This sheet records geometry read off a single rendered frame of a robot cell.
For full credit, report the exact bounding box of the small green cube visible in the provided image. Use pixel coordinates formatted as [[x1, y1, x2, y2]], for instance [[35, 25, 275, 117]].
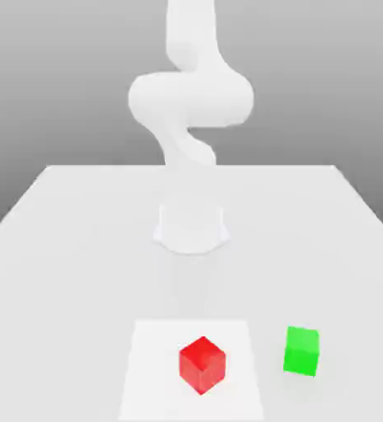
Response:
[[283, 326, 320, 377]]

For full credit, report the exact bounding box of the small red cube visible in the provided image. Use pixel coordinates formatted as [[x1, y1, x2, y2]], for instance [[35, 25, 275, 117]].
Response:
[[178, 335, 227, 396]]

